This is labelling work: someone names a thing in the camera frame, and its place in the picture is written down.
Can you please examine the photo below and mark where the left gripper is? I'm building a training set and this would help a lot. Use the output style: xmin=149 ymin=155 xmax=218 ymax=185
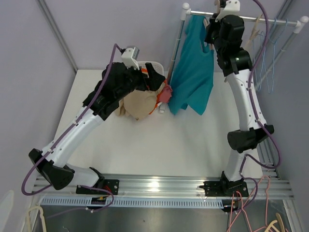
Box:
xmin=115 ymin=62 xmax=165 ymax=101

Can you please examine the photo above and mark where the pink t shirt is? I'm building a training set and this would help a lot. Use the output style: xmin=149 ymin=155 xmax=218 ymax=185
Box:
xmin=158 ymin=85 xmax=172 ymax=103

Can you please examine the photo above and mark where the orange t shirt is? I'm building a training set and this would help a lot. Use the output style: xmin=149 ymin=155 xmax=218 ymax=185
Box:
xmin=141 ymin=68 xmax=167 ymax=115

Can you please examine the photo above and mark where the beige t shirt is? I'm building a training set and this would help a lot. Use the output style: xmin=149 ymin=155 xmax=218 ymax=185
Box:
xmin=114 ymin=90 xmax=157 ymax=120

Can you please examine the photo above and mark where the teal t shirt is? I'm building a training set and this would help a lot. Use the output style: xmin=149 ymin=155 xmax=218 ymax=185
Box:
xmin=168 ymin=15 xmax=214 ymax=115

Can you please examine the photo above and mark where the blue wire hanger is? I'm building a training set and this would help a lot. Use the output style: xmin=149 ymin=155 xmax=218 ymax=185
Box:
xmin=253 ymin=31 xmax=276 ymax=94
xmin=269 ymin=19 xmax=288 ymax=79

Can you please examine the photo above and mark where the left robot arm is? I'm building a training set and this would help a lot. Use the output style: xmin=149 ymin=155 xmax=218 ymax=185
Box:
xmin=28 ymin=62 xmax=166 ymax=194

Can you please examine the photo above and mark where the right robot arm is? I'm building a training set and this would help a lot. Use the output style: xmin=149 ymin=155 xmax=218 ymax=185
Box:
xmin=201 ymin=14 xmax=274 ymax=197

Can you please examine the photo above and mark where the pink hanger on floor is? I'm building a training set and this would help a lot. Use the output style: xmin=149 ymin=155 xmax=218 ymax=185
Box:
xmin=226 ymin=175 xmax=271 ymax=232

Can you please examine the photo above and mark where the cream hanger on floor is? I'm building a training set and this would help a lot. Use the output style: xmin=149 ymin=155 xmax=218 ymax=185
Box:
xmin=25 ymin=205 xmax=47 ymax=232

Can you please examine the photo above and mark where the wooden hanger on floor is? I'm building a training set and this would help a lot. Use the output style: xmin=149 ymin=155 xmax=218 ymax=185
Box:
xmin=255 ymin=213 xmax=288 ymax=232

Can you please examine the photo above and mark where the white plastic basket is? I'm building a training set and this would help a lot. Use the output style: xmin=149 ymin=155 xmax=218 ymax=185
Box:
xmin=138 ymin=61 xmax=166 ymax=76

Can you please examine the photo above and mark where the metal clothes rack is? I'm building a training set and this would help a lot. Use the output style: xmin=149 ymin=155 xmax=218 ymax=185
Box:
xmin=167 ymin=2 xmax=309 ymax=80

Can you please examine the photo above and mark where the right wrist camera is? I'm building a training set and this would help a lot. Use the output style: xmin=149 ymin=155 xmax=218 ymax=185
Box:
xmin=214 ymin=0 xmax=240 ymax=22

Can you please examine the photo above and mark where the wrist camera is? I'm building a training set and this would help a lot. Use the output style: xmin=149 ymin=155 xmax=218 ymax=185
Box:
xmin=121 ymin=46 xmax=140 ymax=70
xmin=214 ymin=0 xmax=240 ymax=22

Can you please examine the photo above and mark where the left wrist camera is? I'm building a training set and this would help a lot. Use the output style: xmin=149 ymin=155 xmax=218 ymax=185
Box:
xmin=121 ymin=46 xmax=140 ymax=70

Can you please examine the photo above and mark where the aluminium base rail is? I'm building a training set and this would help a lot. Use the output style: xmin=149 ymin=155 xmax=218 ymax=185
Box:
xmin=37 ymin=174 xmax=294 ymax=209

